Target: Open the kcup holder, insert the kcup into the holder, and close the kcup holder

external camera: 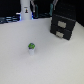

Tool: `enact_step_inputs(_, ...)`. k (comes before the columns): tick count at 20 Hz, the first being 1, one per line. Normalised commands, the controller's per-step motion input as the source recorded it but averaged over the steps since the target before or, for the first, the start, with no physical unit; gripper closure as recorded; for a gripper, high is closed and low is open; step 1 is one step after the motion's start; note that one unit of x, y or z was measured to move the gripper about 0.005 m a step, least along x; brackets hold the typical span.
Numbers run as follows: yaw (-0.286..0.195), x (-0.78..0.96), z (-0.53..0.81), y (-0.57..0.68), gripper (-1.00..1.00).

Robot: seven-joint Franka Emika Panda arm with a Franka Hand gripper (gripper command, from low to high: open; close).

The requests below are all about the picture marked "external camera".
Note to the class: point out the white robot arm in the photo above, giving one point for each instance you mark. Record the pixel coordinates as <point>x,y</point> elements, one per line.
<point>26,13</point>

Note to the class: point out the black equipment left background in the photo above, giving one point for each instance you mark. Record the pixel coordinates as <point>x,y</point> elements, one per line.
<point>9,8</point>

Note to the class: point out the green-lidded white kcup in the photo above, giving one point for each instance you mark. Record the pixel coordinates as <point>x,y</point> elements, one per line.
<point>31,48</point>

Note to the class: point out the black kcup holder drawer unit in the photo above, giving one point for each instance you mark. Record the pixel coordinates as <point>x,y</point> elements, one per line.
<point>63,20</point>

